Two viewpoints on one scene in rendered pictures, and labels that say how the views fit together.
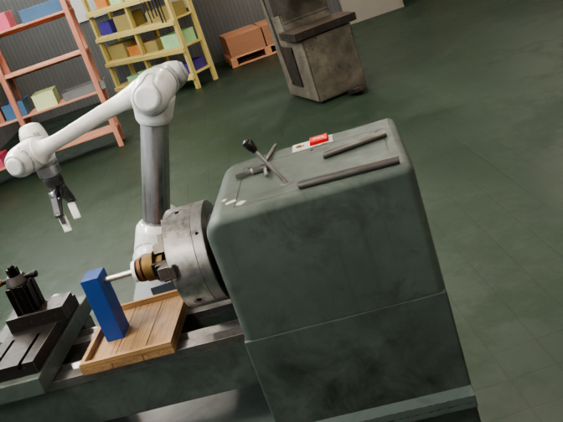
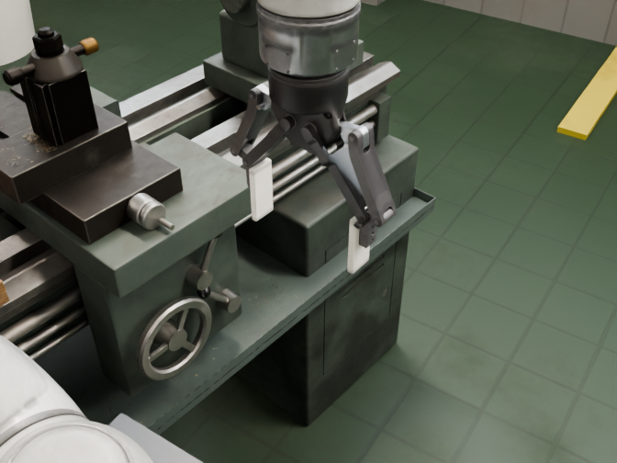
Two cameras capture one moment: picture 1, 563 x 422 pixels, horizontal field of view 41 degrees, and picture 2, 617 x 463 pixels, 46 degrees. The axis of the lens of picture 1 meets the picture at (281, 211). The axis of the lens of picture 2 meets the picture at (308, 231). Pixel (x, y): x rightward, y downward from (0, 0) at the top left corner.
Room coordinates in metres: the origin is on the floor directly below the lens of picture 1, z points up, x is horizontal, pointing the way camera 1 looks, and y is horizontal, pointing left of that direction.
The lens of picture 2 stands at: (3.18, 0.28, 1.62)
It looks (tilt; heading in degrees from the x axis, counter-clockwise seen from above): 40 degrees down; 123
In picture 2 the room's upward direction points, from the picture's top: straight up
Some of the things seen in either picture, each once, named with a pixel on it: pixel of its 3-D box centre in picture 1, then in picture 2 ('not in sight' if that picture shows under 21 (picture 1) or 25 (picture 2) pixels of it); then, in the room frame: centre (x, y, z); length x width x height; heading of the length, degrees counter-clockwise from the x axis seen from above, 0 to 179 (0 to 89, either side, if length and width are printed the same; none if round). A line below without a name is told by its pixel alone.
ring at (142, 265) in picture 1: (152, 266); not in sight; (2.19, 0.44, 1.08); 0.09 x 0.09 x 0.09; 81
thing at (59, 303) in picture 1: (41, 312); (57, 149); (2.34, 0.87, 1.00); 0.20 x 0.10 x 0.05; 81
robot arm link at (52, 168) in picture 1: (48, 168); (308, 31); (2.85, 0.79, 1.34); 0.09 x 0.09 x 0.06
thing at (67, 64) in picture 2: (16, 279); (52, 61); (2.34, 0.90, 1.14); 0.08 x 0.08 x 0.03
